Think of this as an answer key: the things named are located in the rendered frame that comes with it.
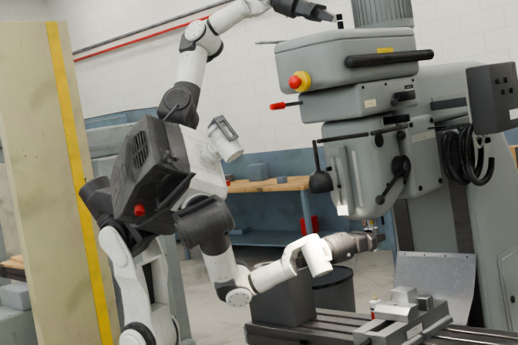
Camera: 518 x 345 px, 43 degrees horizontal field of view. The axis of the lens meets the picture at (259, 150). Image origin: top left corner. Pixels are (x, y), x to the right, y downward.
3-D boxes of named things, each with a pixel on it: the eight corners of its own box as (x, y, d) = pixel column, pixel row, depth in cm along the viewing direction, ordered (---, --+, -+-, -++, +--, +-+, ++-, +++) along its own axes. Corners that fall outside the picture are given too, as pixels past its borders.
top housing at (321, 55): (340, 85, 184) (331, 28, 183) (272, 97, 202) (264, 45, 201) (425, 73, 217) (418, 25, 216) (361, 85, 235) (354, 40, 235)
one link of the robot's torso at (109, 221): (89, 232, 217) (109, 211, 211) (118, 222, 228) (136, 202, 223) (110, 264, 214) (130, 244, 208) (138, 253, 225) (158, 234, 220)
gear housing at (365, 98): (363, 116, 192) (358, 82, 191) (299, 125, 209) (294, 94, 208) (422, 105, 215) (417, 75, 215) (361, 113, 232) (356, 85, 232)
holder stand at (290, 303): (294, 328, 229) (286, 272, 228) (251, 320, 245) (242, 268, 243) (317, 316, 237) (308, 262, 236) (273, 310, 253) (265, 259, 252)
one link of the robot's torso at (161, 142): (99, 246, 191) (169, 173, 174) (89, 159, 212) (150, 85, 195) (181, 264, 209) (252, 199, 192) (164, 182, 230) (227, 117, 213)
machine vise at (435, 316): (392, 361, 187) (387, 323, 187) (351, 353, 198) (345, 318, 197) (454, 320, 211) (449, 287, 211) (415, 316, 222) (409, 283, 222)
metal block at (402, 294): (409, 311, 202) (406, 292, 202) (393, 309, 207) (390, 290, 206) (418, 306, 206) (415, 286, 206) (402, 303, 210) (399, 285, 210)
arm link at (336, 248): (337, 229, 201) (307, 238, 195) (351, 262, 198) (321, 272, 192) (319, 242, 210) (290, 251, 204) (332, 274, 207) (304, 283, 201)
